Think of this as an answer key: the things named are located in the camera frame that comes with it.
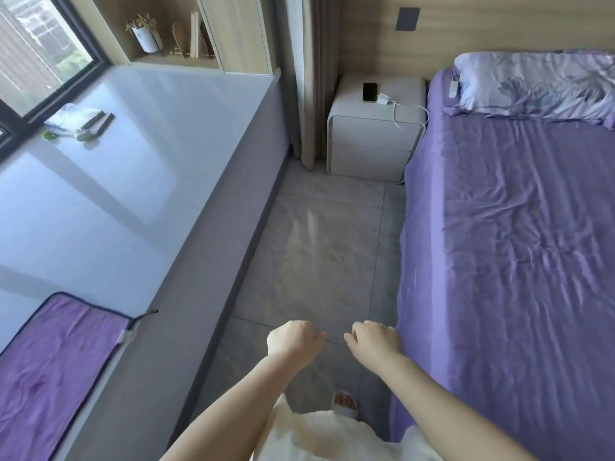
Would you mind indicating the person's right hand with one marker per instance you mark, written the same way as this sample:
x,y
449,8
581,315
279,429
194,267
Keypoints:
x,y
377,344

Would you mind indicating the person's left hand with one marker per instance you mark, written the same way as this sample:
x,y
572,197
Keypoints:
x,y
293,343

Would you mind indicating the person's right fingers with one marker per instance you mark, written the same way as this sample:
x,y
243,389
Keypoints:
x,y
354,335

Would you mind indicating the person's left fingers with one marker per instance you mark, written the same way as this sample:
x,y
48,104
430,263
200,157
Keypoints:
x,y
314,336

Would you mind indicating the person's right forearm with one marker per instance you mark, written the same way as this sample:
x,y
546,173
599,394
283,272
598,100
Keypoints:
x,y
432,408

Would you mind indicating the person's left forearm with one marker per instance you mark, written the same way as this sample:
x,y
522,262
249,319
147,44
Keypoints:
x,y
235,412

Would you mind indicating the person's foot in slipper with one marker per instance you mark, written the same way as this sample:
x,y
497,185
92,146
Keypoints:
x,y
346,403

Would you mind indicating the person's white garment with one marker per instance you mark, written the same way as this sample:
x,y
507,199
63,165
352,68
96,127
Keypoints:
x,y
312,439

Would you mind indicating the bed with purple sheet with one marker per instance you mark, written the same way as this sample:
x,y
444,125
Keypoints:
x,y
509,264

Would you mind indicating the white nightstand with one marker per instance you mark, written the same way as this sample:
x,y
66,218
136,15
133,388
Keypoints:
x,y
370,143

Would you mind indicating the white charger plug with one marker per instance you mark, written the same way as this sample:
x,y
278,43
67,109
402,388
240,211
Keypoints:
x,y
384,99

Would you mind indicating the black smartphone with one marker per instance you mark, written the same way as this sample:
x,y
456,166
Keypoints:
x,y
370,92

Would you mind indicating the beige curtain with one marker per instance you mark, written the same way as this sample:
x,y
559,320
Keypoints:
x,y
312,76

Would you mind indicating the purple mat with dark trim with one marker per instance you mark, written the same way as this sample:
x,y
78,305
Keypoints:
x,y
53,374

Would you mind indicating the small white remote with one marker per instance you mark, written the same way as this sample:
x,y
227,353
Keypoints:
x,y
454,86

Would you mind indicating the black stick-shaped object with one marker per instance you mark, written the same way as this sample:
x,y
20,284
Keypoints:
x,y
106,124
92,120

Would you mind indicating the purple floral pillow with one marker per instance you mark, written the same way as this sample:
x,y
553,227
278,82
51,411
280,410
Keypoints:
x,y
533,83

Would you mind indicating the beige standing books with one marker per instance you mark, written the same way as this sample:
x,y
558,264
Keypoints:
x,y
194,35

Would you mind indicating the wooden oval ornament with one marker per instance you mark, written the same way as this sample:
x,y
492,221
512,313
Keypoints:
x,y
178,40

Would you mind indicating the white plastic bag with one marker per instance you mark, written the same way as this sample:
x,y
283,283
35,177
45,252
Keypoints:
x,y
67,117

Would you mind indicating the small green object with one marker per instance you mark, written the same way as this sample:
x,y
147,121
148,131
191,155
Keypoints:
x,y
48,135

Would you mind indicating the white vase with dried stems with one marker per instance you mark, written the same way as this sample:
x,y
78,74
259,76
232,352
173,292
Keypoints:
x,y
143,38

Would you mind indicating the black framed window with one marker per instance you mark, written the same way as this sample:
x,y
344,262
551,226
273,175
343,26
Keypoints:
x,y
43,47

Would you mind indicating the wooden wall shelf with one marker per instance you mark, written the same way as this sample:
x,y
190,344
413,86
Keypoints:
x,y
230,33

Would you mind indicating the grey wall switch plate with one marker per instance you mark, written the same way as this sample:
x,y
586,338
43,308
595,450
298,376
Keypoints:
x,y
408,19

